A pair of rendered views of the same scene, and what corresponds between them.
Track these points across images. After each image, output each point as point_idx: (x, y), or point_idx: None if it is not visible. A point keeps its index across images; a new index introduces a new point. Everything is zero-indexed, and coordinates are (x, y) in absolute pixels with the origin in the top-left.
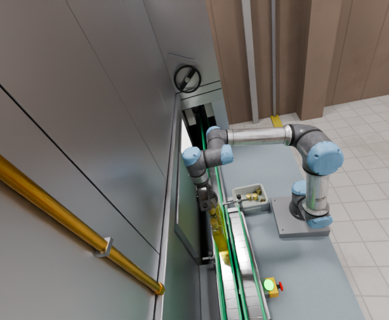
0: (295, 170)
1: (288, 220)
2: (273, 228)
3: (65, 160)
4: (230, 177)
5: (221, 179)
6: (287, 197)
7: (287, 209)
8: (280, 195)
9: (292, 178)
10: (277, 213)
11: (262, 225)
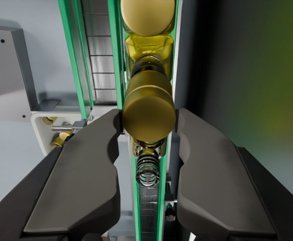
0: None
1: None
2: (36, 54)
3: None
4: (118, 180)
5: (131, 186)
6: None
7: None
8: (21, 124)
9: None
10: (16, 84)
11: (59, 66)
